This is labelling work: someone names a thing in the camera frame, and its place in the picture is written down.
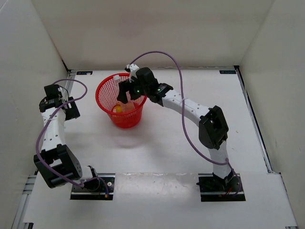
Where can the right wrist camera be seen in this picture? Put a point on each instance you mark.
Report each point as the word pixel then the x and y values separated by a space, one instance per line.
pixel 132 69

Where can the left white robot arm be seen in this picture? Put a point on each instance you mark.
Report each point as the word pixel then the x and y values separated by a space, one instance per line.
pixel 56 160

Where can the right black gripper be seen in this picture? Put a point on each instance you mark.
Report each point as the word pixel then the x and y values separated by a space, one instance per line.
pixel 125 87

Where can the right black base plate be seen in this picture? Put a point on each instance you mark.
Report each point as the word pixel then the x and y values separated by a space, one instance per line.
pixel 212 191

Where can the clear plastic bottle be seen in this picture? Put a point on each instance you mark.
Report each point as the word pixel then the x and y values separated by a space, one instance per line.
pixel 121 90

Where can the orange juice bottle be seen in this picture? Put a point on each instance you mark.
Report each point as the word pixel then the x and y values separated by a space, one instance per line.
pixel 117 109

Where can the red mesh plastic bin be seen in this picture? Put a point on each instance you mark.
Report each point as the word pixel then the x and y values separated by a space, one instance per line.
pixel 106 99

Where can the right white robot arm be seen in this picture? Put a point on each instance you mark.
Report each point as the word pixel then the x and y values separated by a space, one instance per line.
pixel 211 122

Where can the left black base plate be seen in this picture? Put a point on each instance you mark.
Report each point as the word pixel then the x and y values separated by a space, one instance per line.
pixel 95 190

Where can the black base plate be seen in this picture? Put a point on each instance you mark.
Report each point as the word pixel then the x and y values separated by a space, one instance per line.
pixel 95 190
pixel 212 191

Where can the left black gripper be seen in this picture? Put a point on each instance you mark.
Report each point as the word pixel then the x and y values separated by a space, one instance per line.
pixel 73 112

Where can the clear bottle yellow cap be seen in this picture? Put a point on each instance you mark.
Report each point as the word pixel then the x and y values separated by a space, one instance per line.
pixel 130 106

